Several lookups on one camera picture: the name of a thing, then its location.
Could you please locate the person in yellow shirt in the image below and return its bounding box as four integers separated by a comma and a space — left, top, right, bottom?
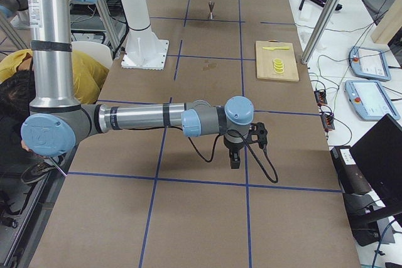
0, 48, 111, 184

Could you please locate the near blue teach pendant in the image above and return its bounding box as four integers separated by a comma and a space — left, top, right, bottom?
344, 80, 401, 121

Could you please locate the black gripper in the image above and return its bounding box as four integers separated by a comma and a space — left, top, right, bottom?
224, 129, 250, 169

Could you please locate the far blue teach pendant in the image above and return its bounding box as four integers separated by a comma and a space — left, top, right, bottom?
349, 46, 391, 82

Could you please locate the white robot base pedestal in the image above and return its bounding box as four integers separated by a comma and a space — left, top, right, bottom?
121, 0, 169, 70

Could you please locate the orange circuit board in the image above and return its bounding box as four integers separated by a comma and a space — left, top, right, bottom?
313, 90, 328, 105
320, 112, 335, 132

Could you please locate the blue teach pendant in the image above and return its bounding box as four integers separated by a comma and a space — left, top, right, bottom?
344, 80, 401, 121
349, 46, 391, 82

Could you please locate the orange circuit board far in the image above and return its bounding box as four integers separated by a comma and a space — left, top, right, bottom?
313, 90, 328, 105

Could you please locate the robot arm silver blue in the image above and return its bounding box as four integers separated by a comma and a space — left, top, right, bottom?
21, 0, 254, 169

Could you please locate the black box device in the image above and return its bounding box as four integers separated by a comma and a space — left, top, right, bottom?
330, 146, 371, 196

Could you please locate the orange circuit board near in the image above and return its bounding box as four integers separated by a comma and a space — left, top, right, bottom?
320, 112, 335, 132

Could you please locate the steel double jigger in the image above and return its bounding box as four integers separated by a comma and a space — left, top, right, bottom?
208, 1, 215, 20

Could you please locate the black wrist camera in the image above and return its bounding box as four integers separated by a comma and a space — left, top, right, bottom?
247, 122, 268, 149

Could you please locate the black camera cable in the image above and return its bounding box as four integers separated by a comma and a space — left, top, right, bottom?
181, 126, 280, 184

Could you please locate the aluminium frame post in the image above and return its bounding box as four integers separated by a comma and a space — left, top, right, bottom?
301, 0, 339, 65

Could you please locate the yellow plastic knife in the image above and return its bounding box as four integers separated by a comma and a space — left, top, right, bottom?
262, 46, 291, 51

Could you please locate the bamboo cutting board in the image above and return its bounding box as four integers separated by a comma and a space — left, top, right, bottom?
255, 41, 299, 82

